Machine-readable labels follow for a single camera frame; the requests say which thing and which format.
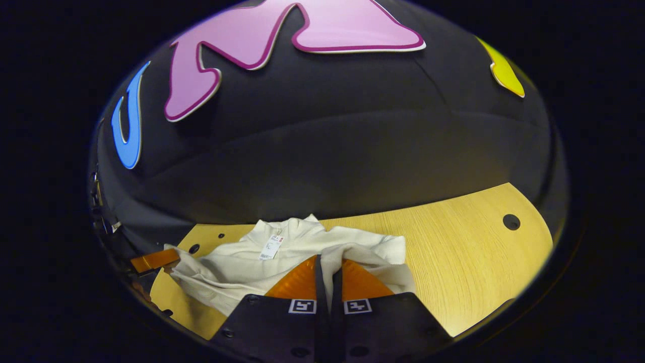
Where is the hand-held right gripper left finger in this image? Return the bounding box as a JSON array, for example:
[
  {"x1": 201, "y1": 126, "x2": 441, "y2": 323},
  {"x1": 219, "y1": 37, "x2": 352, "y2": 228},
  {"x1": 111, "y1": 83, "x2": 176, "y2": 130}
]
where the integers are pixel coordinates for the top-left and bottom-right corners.
[{"x1": 209, "y1": 255, "x2": 331, "y2": 363}]

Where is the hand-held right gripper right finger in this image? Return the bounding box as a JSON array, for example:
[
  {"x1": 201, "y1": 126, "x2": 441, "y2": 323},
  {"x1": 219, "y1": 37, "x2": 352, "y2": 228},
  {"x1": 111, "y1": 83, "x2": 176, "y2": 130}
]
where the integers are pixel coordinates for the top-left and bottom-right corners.
[{"x1": 330, "y1": 258, "x2": 454, "y2": 362}]

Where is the white sweatshirt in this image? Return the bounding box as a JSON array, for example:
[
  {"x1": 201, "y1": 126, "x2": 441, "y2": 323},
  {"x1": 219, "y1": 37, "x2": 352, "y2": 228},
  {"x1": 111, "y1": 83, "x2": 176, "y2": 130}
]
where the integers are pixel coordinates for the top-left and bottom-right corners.
[{"x1": 164, "y1": 214, "x2": 416, "y2": 317}]

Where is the black backdrop cloth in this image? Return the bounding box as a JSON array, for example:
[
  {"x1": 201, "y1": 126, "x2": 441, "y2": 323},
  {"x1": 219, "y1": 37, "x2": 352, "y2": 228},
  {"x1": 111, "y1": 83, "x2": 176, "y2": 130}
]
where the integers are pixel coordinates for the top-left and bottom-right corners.
[{"x1": 90, "y1": 0, "x2": 567, "y2": 253}]

